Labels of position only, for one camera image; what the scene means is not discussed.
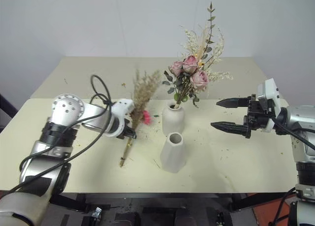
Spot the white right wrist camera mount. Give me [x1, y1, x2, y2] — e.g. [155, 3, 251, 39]
[256, 78, 282, 133]

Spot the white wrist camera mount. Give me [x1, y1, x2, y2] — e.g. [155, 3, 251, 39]
[256, 78, 282, 133]
[106, 98, 135, 139]

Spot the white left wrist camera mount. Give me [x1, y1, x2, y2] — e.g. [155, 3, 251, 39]
[106, 98, 135, 139]

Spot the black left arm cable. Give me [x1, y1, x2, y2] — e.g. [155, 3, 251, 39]
[0, 74, 116, 197]

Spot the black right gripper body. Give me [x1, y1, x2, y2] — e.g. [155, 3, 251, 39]
[242, 94, 269, 131]

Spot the dried pink rose bouquet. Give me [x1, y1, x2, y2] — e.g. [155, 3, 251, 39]
[161, 1, 234, 109]

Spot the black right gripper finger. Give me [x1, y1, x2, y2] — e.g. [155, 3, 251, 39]
[216, 96, 252, 110]
[210, 121, 252, 139]

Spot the faceted white vase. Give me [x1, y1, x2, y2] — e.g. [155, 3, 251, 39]
[159, 132, 187, 174]

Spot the round white vase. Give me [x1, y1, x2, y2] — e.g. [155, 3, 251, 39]
[161, 100, 186, 136]

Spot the red floor mat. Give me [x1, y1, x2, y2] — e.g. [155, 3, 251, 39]
[251, 197, 297, 226]

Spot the black table frame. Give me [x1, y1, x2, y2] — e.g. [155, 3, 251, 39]
[49, 192, 297, 213]

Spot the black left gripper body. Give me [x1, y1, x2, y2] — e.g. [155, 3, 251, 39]
[122, 118, 132, 138]

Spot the dried pampas grass bouquet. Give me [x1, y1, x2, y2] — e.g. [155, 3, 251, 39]
[119, 68, 162, 168]

